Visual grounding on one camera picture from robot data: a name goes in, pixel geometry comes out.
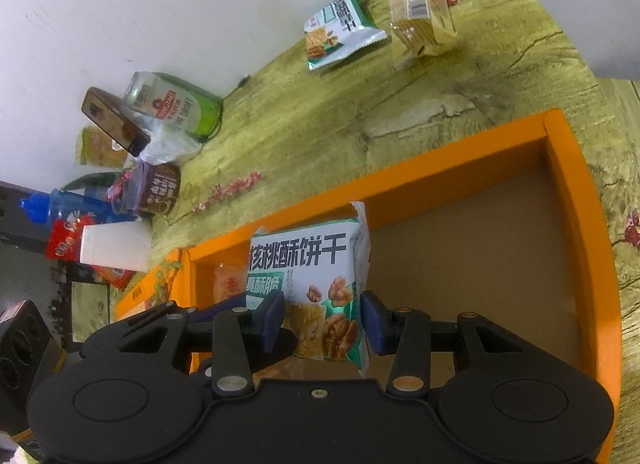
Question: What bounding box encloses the orange gift box base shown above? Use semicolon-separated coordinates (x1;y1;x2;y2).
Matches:
187;109;623;464

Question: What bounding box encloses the dark tub with purple lid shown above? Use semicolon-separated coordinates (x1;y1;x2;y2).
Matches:
110;161;182;217

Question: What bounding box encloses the red snack bag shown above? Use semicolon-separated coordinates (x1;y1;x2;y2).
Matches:
46;218;146;291

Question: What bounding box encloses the white paper cup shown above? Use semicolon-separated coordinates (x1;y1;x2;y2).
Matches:
79;220;153;272

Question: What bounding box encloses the green white biscuit packet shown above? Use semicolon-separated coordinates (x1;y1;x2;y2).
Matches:
246;201;372;370
304;0;388;72

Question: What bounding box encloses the green beer can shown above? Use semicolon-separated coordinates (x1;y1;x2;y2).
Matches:
123;71;224;142

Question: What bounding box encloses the dark green bag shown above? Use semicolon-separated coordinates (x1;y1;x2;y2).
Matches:
60;171;126;192

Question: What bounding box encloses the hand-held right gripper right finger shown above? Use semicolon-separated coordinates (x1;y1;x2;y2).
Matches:
361;290;516;397

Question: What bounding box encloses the orange illustrated box lid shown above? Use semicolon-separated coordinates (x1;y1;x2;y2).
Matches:
115;248;193;325

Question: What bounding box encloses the black cable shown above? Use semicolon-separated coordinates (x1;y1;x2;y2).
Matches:
200;75;251;142

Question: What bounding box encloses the small pink red packet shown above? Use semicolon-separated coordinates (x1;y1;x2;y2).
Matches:
109;166;138;200

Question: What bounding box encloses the clear wafer biscuit packet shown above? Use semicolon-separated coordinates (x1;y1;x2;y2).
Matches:
386;0;457;70

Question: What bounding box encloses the yellow green snack packet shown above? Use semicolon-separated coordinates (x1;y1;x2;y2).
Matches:
75;126;131;167

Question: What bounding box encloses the blue plastic bottle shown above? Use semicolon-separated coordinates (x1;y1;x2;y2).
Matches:
20;189;141;225

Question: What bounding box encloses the black speaker box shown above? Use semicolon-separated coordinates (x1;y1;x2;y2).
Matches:
0;300;68;397

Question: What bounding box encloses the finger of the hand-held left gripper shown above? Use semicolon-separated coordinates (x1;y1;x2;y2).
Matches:
82;294;248;352
250;331;301;372

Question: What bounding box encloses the clear plastic bag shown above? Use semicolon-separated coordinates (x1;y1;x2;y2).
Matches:
132;114;201;167

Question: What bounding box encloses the green covered side table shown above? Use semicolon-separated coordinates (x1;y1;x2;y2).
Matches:
595;76;640;255

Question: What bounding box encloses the round cake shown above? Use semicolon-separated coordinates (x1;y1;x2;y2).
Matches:
214;264;248;305

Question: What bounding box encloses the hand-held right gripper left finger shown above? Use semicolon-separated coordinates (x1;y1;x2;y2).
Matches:
117;292;286;397

